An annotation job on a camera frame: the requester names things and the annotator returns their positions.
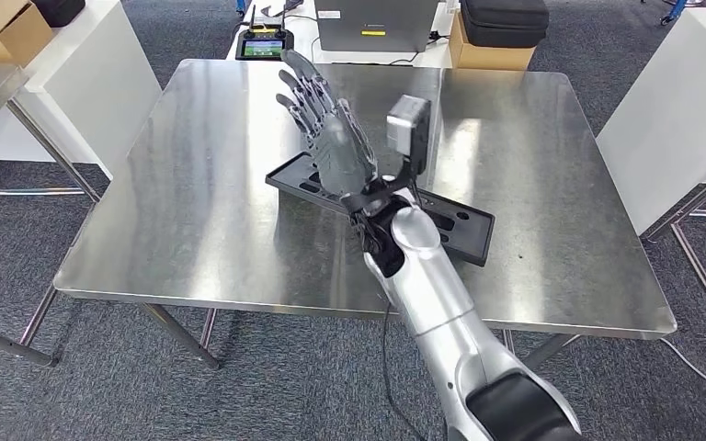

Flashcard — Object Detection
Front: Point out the white table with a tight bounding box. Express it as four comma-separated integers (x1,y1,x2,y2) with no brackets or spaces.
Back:
226,0,470,70

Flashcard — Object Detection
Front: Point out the black hard case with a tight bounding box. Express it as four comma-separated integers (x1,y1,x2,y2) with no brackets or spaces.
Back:
460,0,551,50

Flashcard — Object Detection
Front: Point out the white cabinet panel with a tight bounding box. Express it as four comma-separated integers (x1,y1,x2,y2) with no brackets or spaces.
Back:
596,6,706,237
0,0,163,182

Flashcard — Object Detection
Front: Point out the grey laptop case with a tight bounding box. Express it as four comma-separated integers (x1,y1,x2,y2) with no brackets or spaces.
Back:
314,0,440,53

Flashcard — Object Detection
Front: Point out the white floor cable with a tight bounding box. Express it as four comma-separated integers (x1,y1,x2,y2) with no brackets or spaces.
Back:
659,337,706,398

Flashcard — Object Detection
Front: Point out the brown cardboard box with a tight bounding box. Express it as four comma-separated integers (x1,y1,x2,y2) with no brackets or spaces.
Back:
448,12,537,72
0,0,56,68

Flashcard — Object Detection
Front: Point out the black soft bag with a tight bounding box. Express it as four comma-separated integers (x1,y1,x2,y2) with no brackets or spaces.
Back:
31,0,86,29

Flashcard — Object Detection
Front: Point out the black remote controller with screen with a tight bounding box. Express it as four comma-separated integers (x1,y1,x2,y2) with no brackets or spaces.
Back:
234,5,296,62

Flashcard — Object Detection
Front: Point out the black plastic plate holder part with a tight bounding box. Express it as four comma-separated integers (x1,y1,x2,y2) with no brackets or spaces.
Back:
265,151,496,267

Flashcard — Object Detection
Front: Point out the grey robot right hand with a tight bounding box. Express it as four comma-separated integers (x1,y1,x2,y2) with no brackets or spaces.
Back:
275,48,381,196

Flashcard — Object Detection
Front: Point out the black table cable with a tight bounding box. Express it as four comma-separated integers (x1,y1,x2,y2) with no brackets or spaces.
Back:
309,33,451,67

